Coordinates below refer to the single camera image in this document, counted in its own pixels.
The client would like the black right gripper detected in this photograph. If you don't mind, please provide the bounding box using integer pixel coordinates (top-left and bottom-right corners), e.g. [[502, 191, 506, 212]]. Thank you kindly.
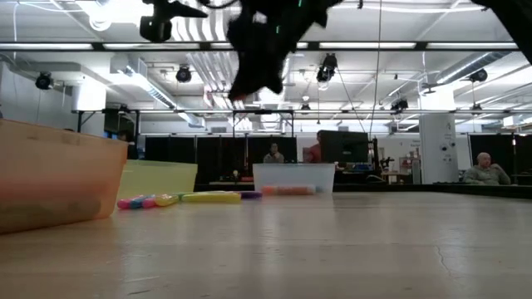
[[227, 0, 344, 100]]

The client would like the orange whiteboard marker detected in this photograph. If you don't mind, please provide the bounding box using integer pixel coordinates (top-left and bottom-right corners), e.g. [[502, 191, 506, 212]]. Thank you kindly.
[[261, 184, 317, 196]]

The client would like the black hanging spotlight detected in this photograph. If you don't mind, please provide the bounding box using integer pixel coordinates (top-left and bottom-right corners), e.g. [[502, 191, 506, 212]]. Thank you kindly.
[[466, 67, 490, 84], [389, 97, 410, 114], [175, 65, 194, 85], [315, 52, 339, 84], [34, 71, 54, 91]]

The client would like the person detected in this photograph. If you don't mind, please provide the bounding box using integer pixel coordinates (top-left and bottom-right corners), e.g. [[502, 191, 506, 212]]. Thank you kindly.
[[462, 151, 512, 186], [263, 142, 286, 164], [302, 130, 323, 164]]

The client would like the black curtain partition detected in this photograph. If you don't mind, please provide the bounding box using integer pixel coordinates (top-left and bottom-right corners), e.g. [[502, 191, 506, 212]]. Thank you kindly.
[[468, 133, 532, 187], [144, 135, 298, 184]]

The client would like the clear plastic bin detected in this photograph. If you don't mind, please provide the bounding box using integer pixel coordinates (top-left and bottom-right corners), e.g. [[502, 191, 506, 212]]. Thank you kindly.
[[252, 162, 337, 195]]

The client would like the black computer monitor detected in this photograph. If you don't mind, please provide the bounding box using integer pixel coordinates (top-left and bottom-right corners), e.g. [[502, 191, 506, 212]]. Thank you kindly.
[[319, 130, 371, 164]]

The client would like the yellow highlighter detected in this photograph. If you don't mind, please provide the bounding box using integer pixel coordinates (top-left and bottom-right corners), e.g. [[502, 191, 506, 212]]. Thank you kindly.
[[180, 192, 243, 204]]

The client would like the yellow translucent plastic bin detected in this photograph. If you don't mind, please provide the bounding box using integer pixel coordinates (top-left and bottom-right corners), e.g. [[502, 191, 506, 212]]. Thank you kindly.
[[117, 159, 199, 200]]

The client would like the multicolour small marker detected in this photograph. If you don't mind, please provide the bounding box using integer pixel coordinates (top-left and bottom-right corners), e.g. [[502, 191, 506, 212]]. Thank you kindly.
[[154, 193, 180, 208]]

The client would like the orange translucent plastic bin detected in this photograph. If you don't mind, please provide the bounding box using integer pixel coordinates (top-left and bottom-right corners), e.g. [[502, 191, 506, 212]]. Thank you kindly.
[[0, 119, 129, 235]]

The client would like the white round pillar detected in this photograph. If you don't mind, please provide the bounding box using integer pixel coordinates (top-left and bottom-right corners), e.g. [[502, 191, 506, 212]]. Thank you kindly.
[[418, 112, 458, 185]]

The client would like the black distant truss frame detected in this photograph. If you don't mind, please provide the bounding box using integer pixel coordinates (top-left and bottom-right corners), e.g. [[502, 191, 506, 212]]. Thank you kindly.
[[70, 107, 532, 140]]

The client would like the thin hanging cable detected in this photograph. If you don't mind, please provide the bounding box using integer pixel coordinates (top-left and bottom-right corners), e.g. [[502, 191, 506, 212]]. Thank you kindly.
[[367, 0, 383, 140]]

